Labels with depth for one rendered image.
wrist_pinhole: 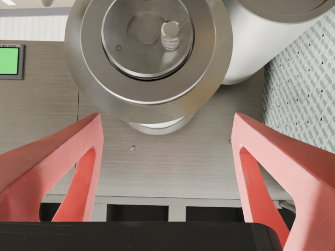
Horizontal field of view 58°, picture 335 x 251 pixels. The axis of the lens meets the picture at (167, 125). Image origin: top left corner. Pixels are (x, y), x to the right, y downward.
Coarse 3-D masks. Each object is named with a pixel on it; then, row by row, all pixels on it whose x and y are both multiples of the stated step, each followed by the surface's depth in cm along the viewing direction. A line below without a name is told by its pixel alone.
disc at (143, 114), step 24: (216, 0) 27; (72, 24) 26; (216, 24) 26; (72, 48) 26; (216, 48) 26; (72, 72) 26; (216, 72) 26; (96, 96) 26; (192, 96) 26; (144, 120) 26; (168, 120) 26
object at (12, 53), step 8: (0, 48) 59; (8, 48) 59; (0, 56) 59; (8, 56) 59; (16, 56) 59; (0, 64) 58; (8, 64) 58; (16, 64) 58; (0, 72) 58; (8, 72) 58
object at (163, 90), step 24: (96, 0) 26; (192, 0) 26; (96, 24) 25; (96, 48) 25; (192, 48) 25; (96, 72) 25; (120, 72) 25; (192, 72) 25; (120, 96) 25; (144, 96) 25; (168, 96) 25
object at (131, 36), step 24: (120, 0) 25; (144, 0) 25; (168, 0) 25; (120, 24) 24; (144, 24) 24; (192, 24) 25; (120, 48) 24; (144, 48) 25; (144, 72) 24; (168, 72) 25
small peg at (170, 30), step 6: (168, 24) 22; (174, 24) 22; (162, 30) 22; (168, 30) 22; (174, 30) 22; (162, 36) 22; (168, 36) 22; (174, 36) 22; (162, 42) 24; (168, 42) 22; (174, 42) 22; (168, 48) 24; (174, 48) 24
